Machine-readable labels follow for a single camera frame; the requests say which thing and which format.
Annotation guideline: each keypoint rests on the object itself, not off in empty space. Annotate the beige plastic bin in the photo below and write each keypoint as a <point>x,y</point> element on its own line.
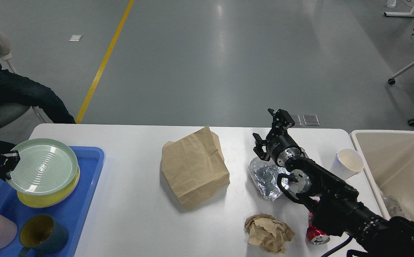
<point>389,166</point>

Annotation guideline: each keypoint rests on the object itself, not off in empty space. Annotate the floor outlet plate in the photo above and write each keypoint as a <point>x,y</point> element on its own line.
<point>305,120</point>

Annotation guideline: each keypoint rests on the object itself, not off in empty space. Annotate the crumpled aluminium foil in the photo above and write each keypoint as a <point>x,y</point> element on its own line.
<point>272,181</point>

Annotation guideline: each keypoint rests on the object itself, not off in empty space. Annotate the yellow plate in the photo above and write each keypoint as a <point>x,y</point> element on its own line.
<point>52,199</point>

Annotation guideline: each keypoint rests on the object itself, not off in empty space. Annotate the seated person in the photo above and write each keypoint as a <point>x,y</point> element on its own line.
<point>17,89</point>

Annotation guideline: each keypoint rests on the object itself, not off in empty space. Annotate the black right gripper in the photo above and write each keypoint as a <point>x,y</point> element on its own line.
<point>280,148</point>

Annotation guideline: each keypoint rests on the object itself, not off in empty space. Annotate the light green plate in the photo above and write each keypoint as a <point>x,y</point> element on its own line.
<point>46,166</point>

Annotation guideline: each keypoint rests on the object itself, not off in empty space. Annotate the dark teal mug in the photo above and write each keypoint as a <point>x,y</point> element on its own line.
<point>43,234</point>

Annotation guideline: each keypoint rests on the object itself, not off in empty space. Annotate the crushed red can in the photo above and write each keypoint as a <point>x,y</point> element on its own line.
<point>315,235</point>

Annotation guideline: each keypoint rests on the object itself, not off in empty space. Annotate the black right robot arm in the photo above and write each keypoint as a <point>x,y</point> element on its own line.
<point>332,202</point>

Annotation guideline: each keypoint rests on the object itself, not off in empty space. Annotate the crumpled brown paper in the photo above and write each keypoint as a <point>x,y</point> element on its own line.
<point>268,233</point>

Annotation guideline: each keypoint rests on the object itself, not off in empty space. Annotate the blue plastic tray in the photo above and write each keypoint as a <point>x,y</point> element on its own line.
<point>72,211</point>

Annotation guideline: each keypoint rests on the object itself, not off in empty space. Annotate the white desk frame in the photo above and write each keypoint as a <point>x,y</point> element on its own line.
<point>400,8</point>

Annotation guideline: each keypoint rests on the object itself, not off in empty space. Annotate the brown paper bag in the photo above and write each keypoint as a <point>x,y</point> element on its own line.
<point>194,167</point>

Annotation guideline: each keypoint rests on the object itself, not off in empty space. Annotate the white paper cup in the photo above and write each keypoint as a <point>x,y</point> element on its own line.
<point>347,163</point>

